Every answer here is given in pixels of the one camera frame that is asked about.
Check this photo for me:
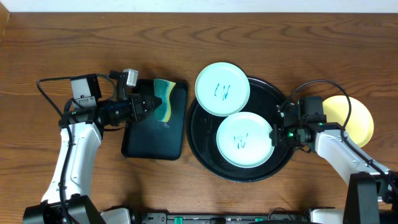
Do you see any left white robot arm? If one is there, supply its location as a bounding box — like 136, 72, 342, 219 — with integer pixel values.
23, 93, 162, 223

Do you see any black cable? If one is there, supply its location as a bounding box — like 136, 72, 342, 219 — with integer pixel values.
36, 73, 119, 224
276, 79, 398, 197

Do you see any left black cable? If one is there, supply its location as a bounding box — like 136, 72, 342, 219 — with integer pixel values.
36, 73, 119, 224

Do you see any yellow round plate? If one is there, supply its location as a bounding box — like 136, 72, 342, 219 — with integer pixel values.
323, 95, 374, 147

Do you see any light blue plate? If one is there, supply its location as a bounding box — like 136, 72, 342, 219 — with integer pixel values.
216, 112, 275, 169
195, 62, 250, 116

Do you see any black rectangular tray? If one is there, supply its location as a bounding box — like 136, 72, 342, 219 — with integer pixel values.
121, 82, 188, 161

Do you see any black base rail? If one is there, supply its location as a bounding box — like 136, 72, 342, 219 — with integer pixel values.
135, 212, 310, 224

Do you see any green and yellow sponge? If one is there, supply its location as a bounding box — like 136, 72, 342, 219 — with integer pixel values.
154, 78, 176, 123

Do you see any right black cable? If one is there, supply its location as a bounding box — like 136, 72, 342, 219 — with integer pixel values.
276, 79, 398, 197

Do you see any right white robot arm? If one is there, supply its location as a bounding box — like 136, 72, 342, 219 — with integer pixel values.
270, 96, 397, 223

